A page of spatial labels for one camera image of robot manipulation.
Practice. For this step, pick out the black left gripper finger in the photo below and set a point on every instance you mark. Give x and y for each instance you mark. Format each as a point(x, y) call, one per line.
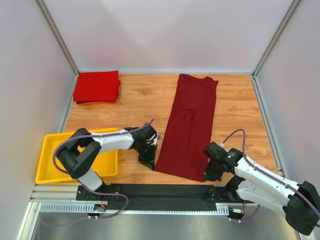
point(152, 156)
point(149, 164)

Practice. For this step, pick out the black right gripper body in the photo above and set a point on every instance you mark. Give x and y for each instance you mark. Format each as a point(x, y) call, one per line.
point(212, 170)

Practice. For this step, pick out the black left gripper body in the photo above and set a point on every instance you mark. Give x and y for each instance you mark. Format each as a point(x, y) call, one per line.
point(147, 152)

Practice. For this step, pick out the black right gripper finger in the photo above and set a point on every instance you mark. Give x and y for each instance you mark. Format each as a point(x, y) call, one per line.
point(215, 178)
point(209, 173)

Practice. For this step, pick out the dark red t-shirt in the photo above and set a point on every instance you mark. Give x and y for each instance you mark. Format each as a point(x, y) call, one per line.
point(189, 128)

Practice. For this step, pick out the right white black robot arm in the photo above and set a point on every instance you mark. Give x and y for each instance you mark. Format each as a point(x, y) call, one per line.
point(298, 203)

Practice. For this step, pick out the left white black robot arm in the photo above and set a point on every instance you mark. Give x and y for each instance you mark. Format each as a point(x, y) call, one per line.
point(78, 154)

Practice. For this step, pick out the yellow plastic bin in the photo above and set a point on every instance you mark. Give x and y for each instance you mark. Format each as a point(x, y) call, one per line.
point(105, 164)

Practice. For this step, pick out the bright red folded t-shirt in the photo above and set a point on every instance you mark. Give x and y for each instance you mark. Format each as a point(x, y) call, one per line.
point(101, 86)

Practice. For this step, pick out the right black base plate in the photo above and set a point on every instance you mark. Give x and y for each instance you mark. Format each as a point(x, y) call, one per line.
point(223, 194)

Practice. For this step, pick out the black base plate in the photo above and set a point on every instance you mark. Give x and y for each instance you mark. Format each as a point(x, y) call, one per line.
point(83, 194)
point(223, 194)

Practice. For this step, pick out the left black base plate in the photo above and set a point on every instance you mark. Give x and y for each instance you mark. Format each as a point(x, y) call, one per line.
point(83, 194)

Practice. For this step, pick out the right aluminium frame post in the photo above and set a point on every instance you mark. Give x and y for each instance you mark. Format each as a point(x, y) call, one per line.
point(275, 38)

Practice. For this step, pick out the aluminium frame post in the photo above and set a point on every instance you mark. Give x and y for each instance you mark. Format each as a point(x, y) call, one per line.
point(56, 34)
point(275, 38)

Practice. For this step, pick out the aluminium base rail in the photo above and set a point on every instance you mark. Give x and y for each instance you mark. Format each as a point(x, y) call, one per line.
point(67, 192)

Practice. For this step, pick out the white slotted cable duct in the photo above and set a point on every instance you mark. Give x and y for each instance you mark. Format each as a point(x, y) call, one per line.
point(93, 208)

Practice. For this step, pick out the left aluminium frame post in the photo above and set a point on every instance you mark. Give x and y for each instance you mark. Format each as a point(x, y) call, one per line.
point(56, 34)

